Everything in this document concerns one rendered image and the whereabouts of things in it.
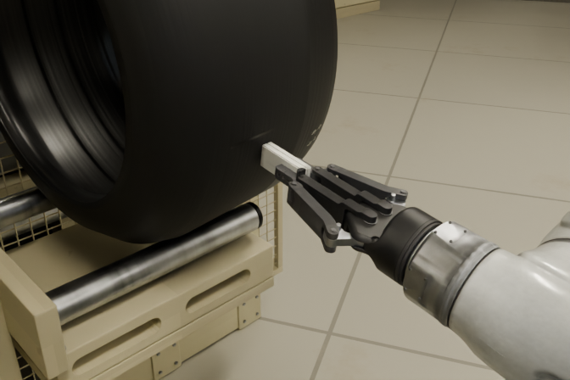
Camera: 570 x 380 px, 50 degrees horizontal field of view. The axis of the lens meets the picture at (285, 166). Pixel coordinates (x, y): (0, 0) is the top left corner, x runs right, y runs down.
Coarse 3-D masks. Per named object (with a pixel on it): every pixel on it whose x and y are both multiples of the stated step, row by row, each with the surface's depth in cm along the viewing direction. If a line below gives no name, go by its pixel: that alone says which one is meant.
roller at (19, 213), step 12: (24, 192) 98; (36, 192) 99; (0, 204) 95; (12, 204) 96; (24, 204) 97; (36, 204) 98; (48, 204) 100; (0, 216) 95; (12, 216) 96; (24, 216) 98
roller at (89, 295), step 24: (240, 216) 92; (168, 240) 86; (192, 240) 87; (216, 240) 89; (120, 264) 81; (144, 264) 82; (168, 264) 84; (72, 288) 76; (96, 288) 77; (120, 288) 80; (72, 312) 75
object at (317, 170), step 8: (320, 168) 70; (320, 176) 70; (328, 176) 69; (336, 176) 69; (328, 184) 69; (336, 184) 68; (344, 184) 68; (336, 192) 68; (344, 192) 67; (352, 192) 67; (360, 192) 66; (360, 200) 66; (368, 200) 65; (376, 200) 65; (384, 200) 65; (376, 208) 65; (384, 208) 64; (392, 208) 64
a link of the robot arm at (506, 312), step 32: (512, 256) 55; (544, 256) 54; (480, 288) 53; (512, 288) 51; (544, 288) 51; (448, 320) 55; (480, 320) 52; (512, 320) 50; (544, 320) 49; (480, 352) 53; (512, 352) 50; (544, 352) 48
